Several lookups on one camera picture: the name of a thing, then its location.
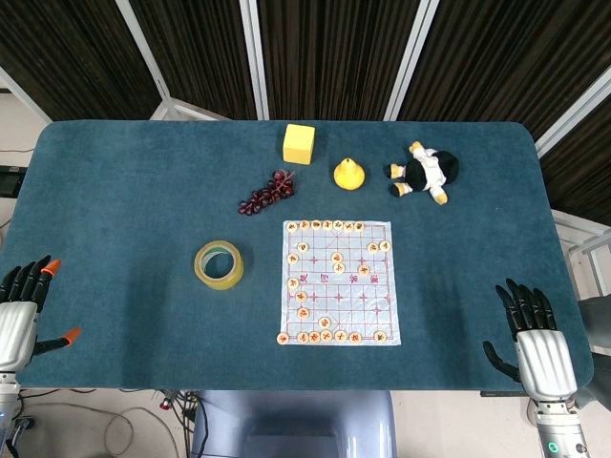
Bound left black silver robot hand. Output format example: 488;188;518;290
0;255;82;373

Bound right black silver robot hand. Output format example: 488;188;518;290
481;278;581;406

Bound chinese chess board with pieces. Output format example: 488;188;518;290
277;219;402;346

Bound black electronics box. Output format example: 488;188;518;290
0;164;28;198

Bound blue felt table cloth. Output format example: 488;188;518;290
0;119;596;393

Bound dark slatted divider panel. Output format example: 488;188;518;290
128;0;268;121
534;71;611;226
245;0;440;121
386;0;611;144
0;0;173;123

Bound yellow packing tape roll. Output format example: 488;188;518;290
193;239;245;291

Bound black white plush toy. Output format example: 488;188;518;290
387;140;461;206

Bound grey blue robot torso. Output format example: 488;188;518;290
190;389;398;458

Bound yellow toy pear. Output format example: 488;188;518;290
332;156;369;192

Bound dark red toy grapes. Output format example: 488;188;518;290
238;169;298;218

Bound yellow foam cube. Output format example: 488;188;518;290
282;123;317;166

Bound white metal frame rack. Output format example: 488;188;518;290
553;209;611;300

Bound black floor cable bundle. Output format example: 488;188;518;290
151;388;205;458

